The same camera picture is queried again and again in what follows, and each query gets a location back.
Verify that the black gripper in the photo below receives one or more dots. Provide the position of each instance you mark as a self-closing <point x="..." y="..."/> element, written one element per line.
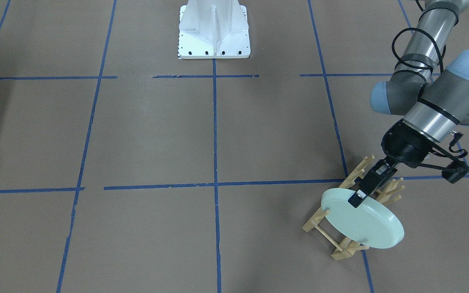
<point x="405" y="148"/>

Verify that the light green plate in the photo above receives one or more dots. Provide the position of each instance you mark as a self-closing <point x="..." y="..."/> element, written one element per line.
<point x="371" y="223"/>

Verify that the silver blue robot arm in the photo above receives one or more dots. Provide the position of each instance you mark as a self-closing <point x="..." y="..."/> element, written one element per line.
<point x="430" y="98"/>

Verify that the wooden dish rack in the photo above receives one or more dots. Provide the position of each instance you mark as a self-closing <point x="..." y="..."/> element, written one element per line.
<point x="344" y="246"/>

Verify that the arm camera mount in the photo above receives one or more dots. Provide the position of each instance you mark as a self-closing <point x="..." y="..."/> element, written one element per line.
<point x="457" y="169"/>

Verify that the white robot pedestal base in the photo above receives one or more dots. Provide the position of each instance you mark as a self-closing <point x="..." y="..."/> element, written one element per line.
<point x="213" y="29"/>

